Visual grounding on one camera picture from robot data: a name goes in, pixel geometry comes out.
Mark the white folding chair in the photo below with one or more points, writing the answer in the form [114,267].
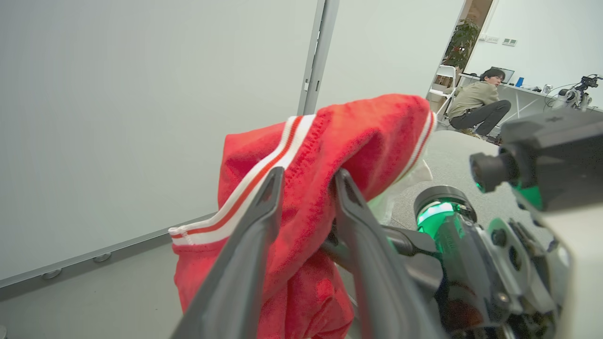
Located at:
[445,80]

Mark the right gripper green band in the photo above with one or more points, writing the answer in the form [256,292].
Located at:
[480,263]

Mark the round grey partition foot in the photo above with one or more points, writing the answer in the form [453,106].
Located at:
[52,273]
[102,257]

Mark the grey wall switch plate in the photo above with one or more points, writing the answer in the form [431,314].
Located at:
[509,42]

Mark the white desk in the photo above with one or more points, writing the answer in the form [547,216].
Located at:
[527,96]

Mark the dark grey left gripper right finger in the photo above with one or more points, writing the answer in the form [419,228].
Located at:
[377,282]

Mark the robot arm on desk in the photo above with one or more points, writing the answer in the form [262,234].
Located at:
[579,92]

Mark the red garment with white stripes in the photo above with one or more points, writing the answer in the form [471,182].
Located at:
[330,155]

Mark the seated person in olive shirt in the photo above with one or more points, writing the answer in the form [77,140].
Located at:
[476,103]

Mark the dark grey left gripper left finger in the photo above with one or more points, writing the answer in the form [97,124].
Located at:
[235,263]

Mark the small metal cup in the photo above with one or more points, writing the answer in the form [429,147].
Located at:
[547,88]

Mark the laptop computer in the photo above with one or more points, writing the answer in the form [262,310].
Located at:
[508,75]

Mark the green potted plant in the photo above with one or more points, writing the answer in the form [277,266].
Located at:
[462,44]

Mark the dark grey wrist camera housing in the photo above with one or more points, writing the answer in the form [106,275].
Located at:
[556,155]

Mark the grey metal partition post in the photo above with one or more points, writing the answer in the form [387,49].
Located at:
[316,56]

